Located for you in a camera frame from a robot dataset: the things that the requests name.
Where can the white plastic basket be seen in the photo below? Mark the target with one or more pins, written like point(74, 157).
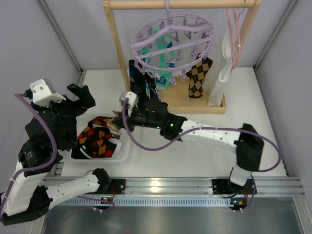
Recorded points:
point(121, 156)

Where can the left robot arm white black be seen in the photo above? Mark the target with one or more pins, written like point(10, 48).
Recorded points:
point(25, 198)

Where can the wooden clothes rack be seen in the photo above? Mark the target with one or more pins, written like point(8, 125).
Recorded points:
point(176, 95)

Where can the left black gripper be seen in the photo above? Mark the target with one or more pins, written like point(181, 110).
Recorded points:
point(79, 98)

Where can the black blue sock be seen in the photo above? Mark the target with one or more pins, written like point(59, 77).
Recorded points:
point(141, 84)

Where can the pink clothes hanger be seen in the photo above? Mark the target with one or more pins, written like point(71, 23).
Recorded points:
point(236, 43)

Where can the black red yellow argyle sock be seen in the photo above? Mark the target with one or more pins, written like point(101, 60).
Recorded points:
point(96, 141)

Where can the brown tan argyle sock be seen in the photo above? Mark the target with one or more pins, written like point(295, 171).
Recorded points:
point(197, 76)

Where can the white hanging cloth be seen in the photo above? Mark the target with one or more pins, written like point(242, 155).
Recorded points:
point(220, 71)

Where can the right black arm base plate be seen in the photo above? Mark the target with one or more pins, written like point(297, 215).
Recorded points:
point(225, 187)

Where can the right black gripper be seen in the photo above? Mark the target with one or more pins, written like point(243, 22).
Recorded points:
point(125, 122)

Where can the purple round clip hanger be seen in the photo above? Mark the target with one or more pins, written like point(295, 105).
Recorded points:
point(192, 38)

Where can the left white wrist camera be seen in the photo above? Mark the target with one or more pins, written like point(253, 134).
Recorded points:
point(44, 93)

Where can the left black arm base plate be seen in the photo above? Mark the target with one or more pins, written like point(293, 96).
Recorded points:
point(117, 187)

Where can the mint green sock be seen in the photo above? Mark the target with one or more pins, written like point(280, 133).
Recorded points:
point(161, 79)

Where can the aluminium rail frame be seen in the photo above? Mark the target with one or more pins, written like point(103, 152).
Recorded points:
point(187, 192)

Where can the brown tan striped sock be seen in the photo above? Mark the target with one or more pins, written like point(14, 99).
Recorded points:
point(115, 124)

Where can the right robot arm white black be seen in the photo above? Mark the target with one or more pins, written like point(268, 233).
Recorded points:
point(244, 142)

